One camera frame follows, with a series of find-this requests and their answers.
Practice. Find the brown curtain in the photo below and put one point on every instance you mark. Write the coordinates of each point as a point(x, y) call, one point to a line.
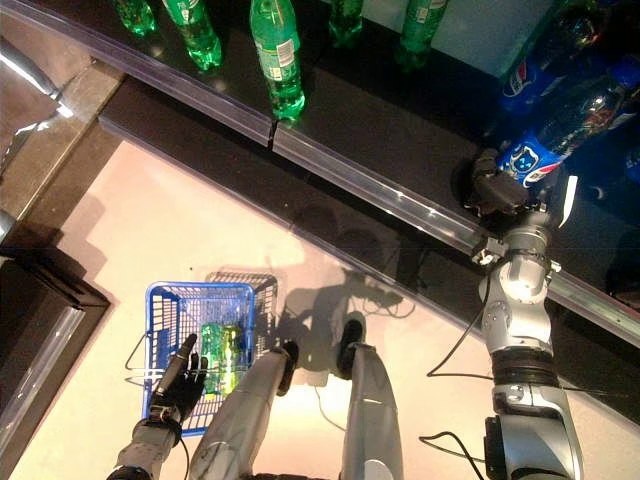
point(30, 90)

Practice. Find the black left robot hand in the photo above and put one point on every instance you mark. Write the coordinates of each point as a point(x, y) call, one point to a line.
point(182, 390)

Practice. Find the dark stone plinth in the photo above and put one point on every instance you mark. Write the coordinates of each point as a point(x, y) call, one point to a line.
point(70, 145)

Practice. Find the grey right robot leg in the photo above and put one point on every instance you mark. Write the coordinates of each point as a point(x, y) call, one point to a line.
point(370, 400)

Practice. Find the black side base shelf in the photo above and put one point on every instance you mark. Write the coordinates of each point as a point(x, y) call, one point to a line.
point(50, 280)

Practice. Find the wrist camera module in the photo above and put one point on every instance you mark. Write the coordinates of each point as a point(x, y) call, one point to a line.
point(487, 250)
point(162, 413)

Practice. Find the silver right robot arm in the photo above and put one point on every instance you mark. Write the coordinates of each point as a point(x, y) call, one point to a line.
point(520, 300)

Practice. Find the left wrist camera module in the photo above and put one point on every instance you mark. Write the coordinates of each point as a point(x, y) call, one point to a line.
point(162, 413)

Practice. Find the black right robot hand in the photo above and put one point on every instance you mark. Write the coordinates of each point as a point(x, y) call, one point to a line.
point(500, 195)

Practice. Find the blue plastic shopping basket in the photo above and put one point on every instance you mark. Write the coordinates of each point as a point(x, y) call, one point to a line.
point(165, 300)

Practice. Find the grey robot leg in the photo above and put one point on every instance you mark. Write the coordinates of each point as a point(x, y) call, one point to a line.
point(370, 400)
point(240, 415)

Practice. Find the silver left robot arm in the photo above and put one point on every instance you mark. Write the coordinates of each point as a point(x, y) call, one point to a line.
point(140, 450)

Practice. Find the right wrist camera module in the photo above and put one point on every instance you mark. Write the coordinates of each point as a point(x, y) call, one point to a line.
point(487, 250)

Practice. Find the grey left robot leg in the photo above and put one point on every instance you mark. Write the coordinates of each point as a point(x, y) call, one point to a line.
point(240, 415)

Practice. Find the black low base shelf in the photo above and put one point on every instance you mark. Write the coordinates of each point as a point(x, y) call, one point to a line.
point(225, 155)

